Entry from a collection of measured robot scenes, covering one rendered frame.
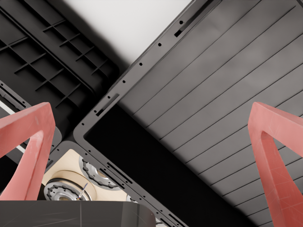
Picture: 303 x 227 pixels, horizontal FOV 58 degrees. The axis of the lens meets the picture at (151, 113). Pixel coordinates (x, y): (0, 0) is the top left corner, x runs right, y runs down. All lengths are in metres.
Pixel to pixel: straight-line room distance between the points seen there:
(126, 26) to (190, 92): 0.20
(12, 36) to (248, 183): 0.43
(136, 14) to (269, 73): 0.25
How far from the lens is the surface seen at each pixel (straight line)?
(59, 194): 0.59
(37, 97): 0.39
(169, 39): 0.26
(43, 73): 0.44
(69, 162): 0.57
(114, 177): 0.39
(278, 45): 0.37
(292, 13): 0.36
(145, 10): 0.51
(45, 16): 0.53
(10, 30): 0.47
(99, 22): 0.54
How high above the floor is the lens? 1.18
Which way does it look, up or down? 55 degrees down
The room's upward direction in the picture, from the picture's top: 153 degrees counter-clockwise
